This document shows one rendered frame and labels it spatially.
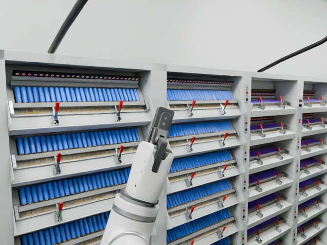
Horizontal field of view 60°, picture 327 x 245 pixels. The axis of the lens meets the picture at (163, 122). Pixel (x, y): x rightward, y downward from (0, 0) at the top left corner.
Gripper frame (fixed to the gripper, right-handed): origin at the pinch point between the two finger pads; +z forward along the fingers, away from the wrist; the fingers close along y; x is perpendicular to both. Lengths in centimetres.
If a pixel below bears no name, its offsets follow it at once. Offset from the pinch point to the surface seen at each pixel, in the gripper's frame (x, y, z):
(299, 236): -196, -152, -45
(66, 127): 18, -65, -9
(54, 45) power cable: 31, -60, 18
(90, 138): 7, -74, -11
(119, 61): 6, -71, 24
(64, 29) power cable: 28, -50, 23
